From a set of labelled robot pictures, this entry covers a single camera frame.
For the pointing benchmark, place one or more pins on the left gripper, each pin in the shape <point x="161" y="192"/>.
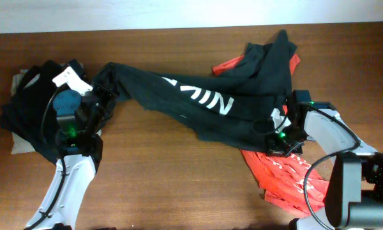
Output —
<point x="99" y="94"/>

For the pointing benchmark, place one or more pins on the black Nike t-shirt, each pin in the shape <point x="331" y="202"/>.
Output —
<point x="233" y="108"/>

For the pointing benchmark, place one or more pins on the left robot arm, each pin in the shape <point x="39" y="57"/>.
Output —
<point x="79" y="150"/>

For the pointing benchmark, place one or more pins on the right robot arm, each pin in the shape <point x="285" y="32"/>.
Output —
<point x="354" y="198"/>

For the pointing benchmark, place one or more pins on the red printed t-shirt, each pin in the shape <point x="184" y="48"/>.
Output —
<point x="282" y="178"/>

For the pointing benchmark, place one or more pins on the folded black garment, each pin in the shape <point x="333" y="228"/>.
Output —
<point x="27" y="114"/>

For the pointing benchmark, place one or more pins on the folded beige garment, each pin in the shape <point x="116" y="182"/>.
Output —
<point x="20" y="145"/>

